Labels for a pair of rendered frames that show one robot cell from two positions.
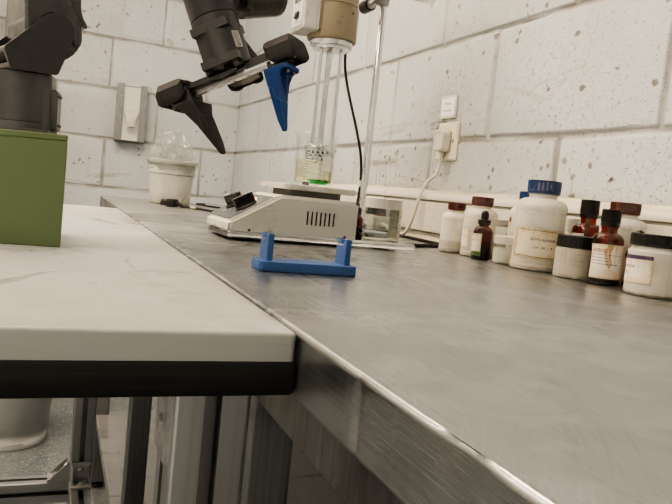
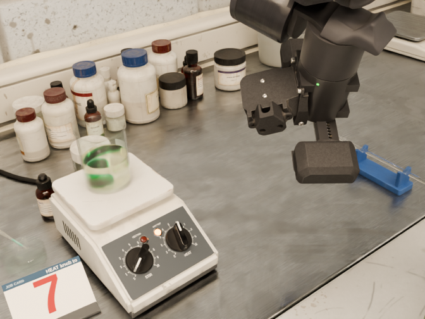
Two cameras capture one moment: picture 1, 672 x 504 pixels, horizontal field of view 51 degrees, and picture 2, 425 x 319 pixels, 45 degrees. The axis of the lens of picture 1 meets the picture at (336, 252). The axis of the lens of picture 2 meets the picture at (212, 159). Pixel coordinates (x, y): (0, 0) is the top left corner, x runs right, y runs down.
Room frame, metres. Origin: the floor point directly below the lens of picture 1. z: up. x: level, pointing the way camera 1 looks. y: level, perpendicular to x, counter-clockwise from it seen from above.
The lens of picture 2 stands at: (1.09, 0.60, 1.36)
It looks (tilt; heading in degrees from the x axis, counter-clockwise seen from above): 33 degrees down; 257
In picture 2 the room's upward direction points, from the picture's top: 2 degrees counter-clockwise
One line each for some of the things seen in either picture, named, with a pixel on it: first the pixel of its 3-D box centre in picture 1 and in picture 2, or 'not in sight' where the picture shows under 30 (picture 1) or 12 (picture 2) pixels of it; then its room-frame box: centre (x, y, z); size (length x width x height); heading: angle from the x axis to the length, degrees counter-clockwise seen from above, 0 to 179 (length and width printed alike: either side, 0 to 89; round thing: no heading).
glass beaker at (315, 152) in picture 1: (313, 161); (104, 157); (1.09, 0.05, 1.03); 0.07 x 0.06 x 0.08; 84
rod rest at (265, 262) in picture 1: (305, 253); (380, 168); (0.69, 0.03, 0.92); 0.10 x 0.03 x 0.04; 112
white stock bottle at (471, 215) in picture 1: (479, 227); (59, 117); (1.16, -0.23, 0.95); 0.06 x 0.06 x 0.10
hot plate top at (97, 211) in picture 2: (306, 188); (112, 187); (1.09, 0.06, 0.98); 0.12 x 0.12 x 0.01; 24
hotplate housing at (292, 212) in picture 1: (288, 214); (126, 223); (1.08, 0.08, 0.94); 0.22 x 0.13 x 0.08; 114
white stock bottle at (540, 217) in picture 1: (539, 225); (138, 85); (1.02, -0.29, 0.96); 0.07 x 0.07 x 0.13
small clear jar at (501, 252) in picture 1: (505, 249); (115, 117); (1.07, -0.26, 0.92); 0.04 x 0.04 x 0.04
